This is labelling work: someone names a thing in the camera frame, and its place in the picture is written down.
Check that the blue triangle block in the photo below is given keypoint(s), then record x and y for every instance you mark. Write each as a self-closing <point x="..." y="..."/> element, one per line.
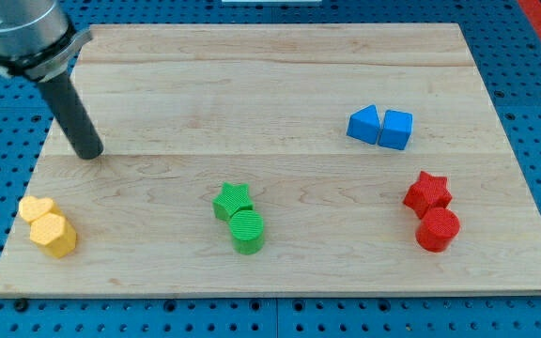
<point x="364" y="125"/>

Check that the green star block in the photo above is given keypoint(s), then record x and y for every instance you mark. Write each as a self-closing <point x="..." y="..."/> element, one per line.
<point x="231" y="199"/>

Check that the yellow heart block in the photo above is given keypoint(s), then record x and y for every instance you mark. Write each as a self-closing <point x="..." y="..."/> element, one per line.
<point x="32" y="208"/>

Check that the blue cube block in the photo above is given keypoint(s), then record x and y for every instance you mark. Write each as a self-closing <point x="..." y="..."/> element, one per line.
<point x="396" y="129"/>

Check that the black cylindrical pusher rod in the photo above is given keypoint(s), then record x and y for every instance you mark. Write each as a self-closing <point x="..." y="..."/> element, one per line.
<point x="67" y="108"/>

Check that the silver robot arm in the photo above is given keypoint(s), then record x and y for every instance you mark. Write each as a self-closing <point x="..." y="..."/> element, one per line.
<point x="37" y="42"/>

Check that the red star block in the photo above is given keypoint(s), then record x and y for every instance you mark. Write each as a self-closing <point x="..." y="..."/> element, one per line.
<point x="427" y="192"/>

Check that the yellow hexagon block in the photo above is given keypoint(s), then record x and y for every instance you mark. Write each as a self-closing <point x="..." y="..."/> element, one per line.
<point x="54" y="235"/>

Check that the green cylinder block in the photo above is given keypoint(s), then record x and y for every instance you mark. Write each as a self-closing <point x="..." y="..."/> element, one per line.
<point x="247" y="231"/>

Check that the light wooden board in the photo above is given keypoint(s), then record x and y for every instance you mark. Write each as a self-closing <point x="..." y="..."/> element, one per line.
<point x="183" y="108"/>

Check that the red cylinder block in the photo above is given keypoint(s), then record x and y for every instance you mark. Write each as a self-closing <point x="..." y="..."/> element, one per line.
<point x="437" y="229"/>

